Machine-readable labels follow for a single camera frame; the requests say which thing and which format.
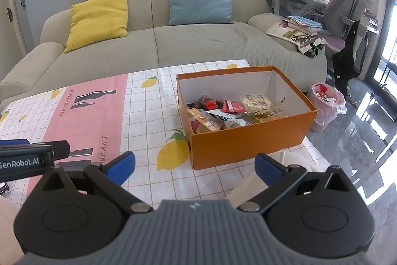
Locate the beige sofa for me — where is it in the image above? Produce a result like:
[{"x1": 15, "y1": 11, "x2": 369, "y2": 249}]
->
[{"x1": 0, "y1": 0, "x2": 329, "y2": 104}]

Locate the pink bin with plastic bag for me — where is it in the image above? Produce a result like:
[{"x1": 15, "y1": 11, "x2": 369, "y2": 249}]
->
[{"x1": 307, "y1": 82, "x2": 347, "y2": 133}]

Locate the stack of books and bag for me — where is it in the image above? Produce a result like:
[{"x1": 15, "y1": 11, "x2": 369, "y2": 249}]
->
[{"x1": 266, "y1": 21, "x2": 328, "y2": 58}]

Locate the red cap drink pouch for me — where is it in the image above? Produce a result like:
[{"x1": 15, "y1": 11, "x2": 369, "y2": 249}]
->
[{"x1": 198, "y1": 95, "x2": 219, "y2": 112}]

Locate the pink white checked tablecloth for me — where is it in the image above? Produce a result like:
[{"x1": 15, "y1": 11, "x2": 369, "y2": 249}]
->
[{"x1": 0, "y1": 58, "x2": 332, "y2": 213}]

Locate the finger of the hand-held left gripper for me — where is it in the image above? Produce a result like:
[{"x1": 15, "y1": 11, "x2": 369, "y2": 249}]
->
[
  {"x1": 0, "y1": 138, "x2": 31, "y2": 148},
  {"x1": 31, "y1": 140, "x2": 71, "y2": 162}
]

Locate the orange cardboard box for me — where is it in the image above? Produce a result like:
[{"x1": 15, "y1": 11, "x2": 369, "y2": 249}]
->
[{"x1": 176, "y1": 66, "x2": 318, "y2": 170}]

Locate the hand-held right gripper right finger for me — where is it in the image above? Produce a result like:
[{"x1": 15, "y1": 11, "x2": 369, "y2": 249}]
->
[{"x1": 237, "y1": 152, "x2": 355, "y2": 212}]

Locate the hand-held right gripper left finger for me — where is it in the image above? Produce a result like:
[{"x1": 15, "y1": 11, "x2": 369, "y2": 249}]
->
[{"x1": 40, "y1": 151, "x2": 153, "y2": 214}]

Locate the person's left forearm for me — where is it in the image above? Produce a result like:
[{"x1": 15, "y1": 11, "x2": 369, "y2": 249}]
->
[{"x1": 0, "y1": 195, "x2": 24, "y2": 256}]

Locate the round rice cracker packet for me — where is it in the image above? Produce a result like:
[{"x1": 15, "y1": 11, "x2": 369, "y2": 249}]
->
[{"x1": 241, "y1": 93, "x2": 283, "y2": 120}]

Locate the grey office chair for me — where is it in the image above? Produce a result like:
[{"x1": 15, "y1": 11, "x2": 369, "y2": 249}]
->
[{"x1": 323, "y1": 0, "x2": 370, "y2": 81}]

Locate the red white snack packet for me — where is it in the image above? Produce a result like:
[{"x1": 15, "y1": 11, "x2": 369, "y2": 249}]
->
[{"x1": 221, "y1": 99, "x2": 247, "y2": 114}]

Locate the yellow pillow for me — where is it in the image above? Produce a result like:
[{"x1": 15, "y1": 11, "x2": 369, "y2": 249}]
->
[{"x1": 64, "y1": 0, "x2": 129, "y2": 54}]

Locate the orange label nut packet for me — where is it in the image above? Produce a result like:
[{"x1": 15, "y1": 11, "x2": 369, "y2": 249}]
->
[{"x1": 187, "y1": 108, "x2": 226, "y2": 133}]

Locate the green white snack packet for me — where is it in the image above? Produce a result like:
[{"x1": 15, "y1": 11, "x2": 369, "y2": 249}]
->
[{"x1": 211, "y1": 110, "x2": 240, "y2": 123}]

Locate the black garment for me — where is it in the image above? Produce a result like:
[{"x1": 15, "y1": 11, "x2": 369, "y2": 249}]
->
[{"x1": 332, "y1": 21, "x2": 362, "y2": 92}]

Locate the pale door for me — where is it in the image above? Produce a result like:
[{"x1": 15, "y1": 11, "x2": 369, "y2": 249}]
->
[{"x1": 0, "y1": 0, "x2": 28, "y2": 67}]

